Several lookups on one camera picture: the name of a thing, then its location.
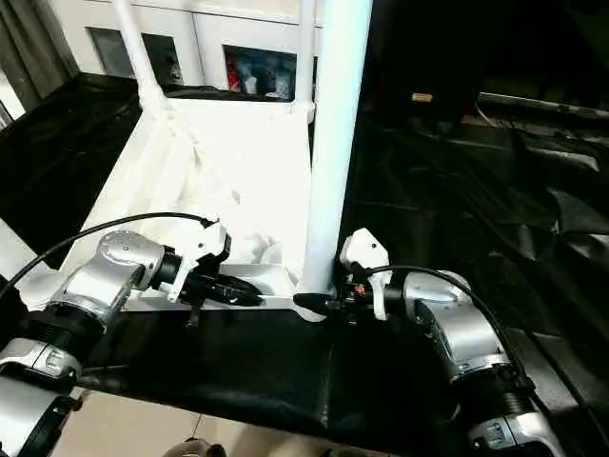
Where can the white plastic table top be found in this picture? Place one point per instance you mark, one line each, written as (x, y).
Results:
(228, 162)

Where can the white plastic table leg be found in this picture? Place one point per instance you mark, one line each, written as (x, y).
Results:
(14, 252)
(138, 48)
(333, 143)
(304, 48)

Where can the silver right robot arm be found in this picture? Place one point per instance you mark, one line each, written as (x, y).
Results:
(457, 319)

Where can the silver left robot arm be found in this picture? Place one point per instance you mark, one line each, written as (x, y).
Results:
(105, 271)

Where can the black mat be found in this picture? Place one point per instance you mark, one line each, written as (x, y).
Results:
(238, 371)

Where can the grey left robot foot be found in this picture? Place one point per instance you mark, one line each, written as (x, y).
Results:
(193, 448)

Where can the small gold tag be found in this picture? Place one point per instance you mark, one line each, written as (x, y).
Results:
(422, 97)

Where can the white cabinet with glass doors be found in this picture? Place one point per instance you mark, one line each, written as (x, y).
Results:
(205, 38)

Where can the black metal bar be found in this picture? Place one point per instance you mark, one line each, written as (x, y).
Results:
(547, 105)

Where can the grey curtain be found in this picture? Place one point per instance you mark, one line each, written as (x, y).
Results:
(33, 43)

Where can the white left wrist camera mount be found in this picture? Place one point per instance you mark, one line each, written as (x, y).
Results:
(207, 246)

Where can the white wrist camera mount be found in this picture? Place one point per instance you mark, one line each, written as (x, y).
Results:
(207, 246)
(363, 249)

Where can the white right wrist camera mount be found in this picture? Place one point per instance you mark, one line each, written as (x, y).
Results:
(363, 249)

